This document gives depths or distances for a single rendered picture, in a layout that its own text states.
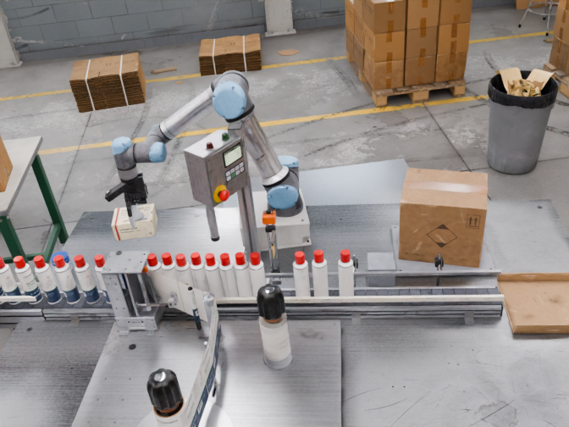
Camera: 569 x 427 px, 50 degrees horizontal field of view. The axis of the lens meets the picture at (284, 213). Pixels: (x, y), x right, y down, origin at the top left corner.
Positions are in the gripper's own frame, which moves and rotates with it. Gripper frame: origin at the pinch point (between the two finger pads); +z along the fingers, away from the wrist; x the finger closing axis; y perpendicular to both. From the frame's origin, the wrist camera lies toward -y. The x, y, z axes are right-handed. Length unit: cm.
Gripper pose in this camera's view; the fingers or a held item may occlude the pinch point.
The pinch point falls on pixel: (134, 218)
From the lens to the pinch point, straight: 252.4
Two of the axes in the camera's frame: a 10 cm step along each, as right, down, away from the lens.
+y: 9.9, -1.1, 0.5
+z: 0.6, 8.2, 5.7
